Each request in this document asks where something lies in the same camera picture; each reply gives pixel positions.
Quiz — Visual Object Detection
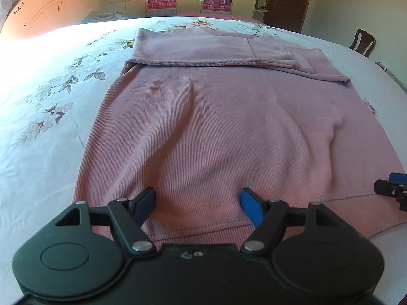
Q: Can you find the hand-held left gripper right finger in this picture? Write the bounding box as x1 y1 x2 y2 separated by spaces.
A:
240 187 341 255

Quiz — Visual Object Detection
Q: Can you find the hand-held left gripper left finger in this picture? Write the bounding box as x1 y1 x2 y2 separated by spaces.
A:
55 187 157 256

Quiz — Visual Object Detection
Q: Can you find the pink sweater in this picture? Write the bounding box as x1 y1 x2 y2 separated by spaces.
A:
74 27 407 245

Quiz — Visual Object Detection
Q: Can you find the floral white bed sheet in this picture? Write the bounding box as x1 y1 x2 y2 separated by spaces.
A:
0 16 407 305

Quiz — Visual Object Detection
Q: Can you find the dark wooden chair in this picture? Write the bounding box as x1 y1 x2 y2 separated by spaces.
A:
348 29 376 58

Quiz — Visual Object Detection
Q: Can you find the pink checked bed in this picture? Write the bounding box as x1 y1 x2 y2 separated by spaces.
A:
177 12 264 25

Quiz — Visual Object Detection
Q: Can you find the dark wooden door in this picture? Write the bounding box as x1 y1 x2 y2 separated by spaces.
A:
263 0 315 34

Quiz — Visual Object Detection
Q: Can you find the light wooden headboard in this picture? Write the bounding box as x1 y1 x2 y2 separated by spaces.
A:
0 0 100 40

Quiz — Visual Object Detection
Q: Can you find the grey curtain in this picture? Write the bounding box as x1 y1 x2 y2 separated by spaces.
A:
0 0 12 32

